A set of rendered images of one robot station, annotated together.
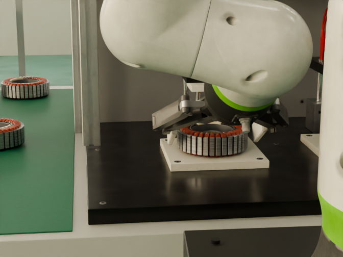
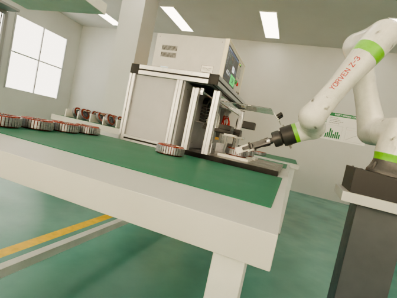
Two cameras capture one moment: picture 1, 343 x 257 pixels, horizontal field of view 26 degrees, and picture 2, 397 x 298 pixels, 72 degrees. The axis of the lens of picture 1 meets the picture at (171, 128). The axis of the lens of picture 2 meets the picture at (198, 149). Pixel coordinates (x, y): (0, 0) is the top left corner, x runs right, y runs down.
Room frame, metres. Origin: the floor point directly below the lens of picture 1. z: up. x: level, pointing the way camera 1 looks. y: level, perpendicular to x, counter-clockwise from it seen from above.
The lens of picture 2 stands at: (0.72, 1.24, 0.86)
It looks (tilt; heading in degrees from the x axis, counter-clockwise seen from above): 3 degrees down; 295
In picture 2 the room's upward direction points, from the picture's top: 12 degrees clockwise
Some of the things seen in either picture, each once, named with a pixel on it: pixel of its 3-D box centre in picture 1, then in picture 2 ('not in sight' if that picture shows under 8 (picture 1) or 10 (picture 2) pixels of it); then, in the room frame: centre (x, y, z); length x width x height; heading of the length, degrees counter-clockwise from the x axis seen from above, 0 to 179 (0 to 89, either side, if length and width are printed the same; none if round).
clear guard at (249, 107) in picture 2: not in sight; (253, 113); (1.18, -0.36, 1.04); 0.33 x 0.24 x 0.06; 7
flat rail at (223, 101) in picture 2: not in sight; (231, 107); (1.25, -0.17, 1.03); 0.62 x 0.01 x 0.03; 97
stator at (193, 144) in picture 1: (212, 137); (236, 152); (1.14, -0.06, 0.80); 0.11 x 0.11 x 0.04
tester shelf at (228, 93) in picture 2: not in sight; (197, 90); (1.47, -0.15, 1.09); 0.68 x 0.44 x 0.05; 97
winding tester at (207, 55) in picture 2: not in sight; (201, 68); (1.47, -0.16, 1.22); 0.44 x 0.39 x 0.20; 97
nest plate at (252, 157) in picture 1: (211, 152); (235, 156); (1.14, -0.06, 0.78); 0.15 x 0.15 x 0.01; 7
